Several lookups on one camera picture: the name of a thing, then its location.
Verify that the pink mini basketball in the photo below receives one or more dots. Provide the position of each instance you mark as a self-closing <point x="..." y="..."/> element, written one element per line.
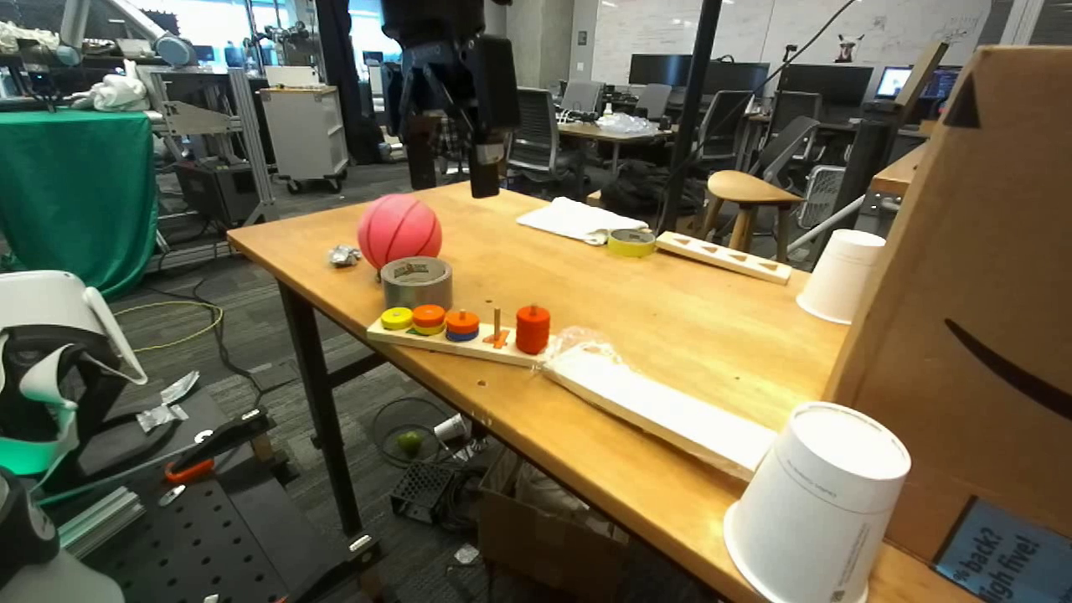
<point x="397" y="224"/>

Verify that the white folded cloth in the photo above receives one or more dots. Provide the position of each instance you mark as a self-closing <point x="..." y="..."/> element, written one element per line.
<point x="577" y="220"/>

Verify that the clear yellow tape roll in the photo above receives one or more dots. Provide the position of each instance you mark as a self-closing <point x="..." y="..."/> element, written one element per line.
<point x="632" y="242"/>

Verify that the wooden slotted block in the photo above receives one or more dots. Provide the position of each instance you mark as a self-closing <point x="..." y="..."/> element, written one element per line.
<point x="725" y="260"/>

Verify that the crumpled foil ball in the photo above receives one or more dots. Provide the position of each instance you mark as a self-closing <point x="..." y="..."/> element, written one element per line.
<point x="344" y="255"/>

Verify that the round wooden stool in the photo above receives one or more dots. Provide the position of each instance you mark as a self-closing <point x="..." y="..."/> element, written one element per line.
<point x="748" y="195"/>

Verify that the white rolling cabinet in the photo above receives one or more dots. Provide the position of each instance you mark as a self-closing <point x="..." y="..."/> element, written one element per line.
<point x="307" y="134"/>

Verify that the far white paper cup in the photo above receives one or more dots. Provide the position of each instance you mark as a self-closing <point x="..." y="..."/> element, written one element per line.
<point x="839" y="277"/>

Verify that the white paper cup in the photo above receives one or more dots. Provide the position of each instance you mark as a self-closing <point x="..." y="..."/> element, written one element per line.
<point x="811" y="518"/>
<point x="839" y="277"/>

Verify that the near white paper cup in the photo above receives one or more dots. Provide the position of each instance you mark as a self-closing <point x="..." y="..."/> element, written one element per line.
<point x="811" y="518"/>

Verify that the large cardboard box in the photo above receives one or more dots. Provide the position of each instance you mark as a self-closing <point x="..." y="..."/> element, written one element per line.
<point x="962" y="339"/>

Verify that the green draped table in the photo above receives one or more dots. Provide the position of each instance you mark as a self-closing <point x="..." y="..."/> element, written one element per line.
<point x="79" y="191"/>

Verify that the white VR headset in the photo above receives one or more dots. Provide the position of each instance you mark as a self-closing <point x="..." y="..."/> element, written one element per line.
<point x="48" y="325"/>

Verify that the wooden ring stacker toy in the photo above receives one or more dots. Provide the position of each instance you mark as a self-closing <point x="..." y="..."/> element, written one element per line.
<point x="460" y="334"/>

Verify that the grey duct tape roll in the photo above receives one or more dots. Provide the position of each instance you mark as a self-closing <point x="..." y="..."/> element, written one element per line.
<point x="416" y="282"/>

